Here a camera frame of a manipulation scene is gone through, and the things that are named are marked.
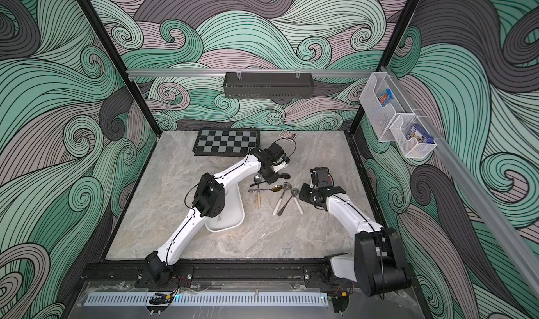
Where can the white slotted cable duct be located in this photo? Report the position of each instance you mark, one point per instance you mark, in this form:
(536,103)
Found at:
(185,299)

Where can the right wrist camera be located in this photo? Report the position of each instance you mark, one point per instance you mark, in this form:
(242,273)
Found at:
(321,178)

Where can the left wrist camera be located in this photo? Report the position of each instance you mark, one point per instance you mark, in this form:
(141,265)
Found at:
(277,155)

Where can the clear wall bin lower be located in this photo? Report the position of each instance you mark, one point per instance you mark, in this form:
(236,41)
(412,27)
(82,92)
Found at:
(410,149)

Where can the aluminium back rail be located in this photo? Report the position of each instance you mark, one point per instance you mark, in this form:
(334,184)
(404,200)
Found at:
(211,73)

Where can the clear wall bin upper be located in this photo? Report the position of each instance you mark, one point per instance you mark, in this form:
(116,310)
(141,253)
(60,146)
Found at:
(379,117)

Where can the wooden handle steel spoon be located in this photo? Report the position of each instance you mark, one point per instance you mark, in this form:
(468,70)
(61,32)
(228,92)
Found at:
(257,182)

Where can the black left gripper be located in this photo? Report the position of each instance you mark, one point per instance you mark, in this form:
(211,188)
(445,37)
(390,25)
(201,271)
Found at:
(271,181)

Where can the blue red item in bin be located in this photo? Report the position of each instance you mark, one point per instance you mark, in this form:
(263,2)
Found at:
(385,97)

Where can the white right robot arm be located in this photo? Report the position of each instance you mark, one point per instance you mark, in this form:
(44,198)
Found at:
(378,264)

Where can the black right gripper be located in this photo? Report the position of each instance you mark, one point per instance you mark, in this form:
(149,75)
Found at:
(306,194)

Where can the blue card pack in bin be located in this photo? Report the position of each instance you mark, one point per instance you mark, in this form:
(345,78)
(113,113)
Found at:
(419,133)

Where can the small card box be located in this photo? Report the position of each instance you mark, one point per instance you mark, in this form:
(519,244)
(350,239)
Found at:
(288,135)

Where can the white rectangular storage box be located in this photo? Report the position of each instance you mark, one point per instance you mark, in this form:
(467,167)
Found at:
(232,215)

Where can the all steel spoon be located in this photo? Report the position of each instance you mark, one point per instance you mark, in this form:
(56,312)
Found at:
(294,193)

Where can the black wall tray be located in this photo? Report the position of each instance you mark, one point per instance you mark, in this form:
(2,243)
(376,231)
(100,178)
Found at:
(268,86)

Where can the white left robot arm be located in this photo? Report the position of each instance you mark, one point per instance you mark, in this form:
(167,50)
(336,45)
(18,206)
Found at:
(208,202)

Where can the clear wall bin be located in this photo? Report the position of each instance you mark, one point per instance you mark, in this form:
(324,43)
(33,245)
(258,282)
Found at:
(410,149)
(379,117)

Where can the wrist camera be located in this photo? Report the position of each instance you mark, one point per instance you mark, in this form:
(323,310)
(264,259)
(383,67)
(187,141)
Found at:
(277,155)
(321,178)

